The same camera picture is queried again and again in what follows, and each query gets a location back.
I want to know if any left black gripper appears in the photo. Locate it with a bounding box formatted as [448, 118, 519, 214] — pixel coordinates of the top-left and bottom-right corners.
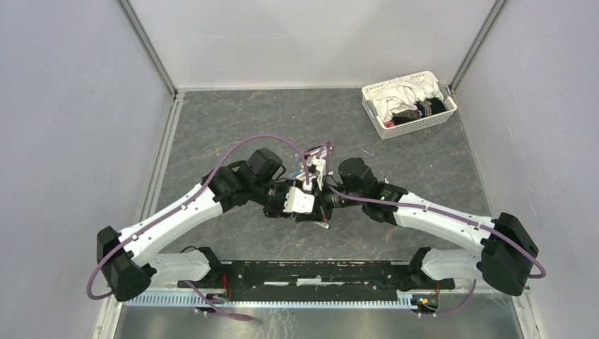
[251, 179, 302, 220]

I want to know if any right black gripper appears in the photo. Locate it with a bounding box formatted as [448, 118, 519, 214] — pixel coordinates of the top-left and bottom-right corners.
[296, 176, 364, 222]

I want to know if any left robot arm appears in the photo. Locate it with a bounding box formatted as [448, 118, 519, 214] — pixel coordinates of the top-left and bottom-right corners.
[94, 148, 289, 302]

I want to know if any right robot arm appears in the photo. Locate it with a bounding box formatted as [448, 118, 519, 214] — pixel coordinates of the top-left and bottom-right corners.
[308, 157, 546, 296]

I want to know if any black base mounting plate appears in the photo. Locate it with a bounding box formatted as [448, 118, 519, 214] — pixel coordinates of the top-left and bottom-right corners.
[192, 260, 456, 302]

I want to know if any white plastic basket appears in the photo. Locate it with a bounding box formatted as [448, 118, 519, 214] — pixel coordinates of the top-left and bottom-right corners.
[362, 71, 457, 140]

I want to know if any white cloth in basket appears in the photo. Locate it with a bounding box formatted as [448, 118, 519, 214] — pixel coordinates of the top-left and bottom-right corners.
[367, 76, 444, 122]

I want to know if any black cloth in basket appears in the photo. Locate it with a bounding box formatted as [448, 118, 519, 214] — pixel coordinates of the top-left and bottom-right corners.
[391, 97, 446, 126]

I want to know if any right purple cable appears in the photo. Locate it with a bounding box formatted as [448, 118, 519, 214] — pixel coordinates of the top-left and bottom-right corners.
[304, 140, 547, 316]

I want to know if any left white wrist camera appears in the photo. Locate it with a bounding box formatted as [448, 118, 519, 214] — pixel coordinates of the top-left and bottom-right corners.
[283, 186, 315, 214]

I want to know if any white slotted cable duct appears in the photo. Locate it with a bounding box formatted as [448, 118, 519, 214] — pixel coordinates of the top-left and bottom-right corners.
[124, 291, 417, 311]

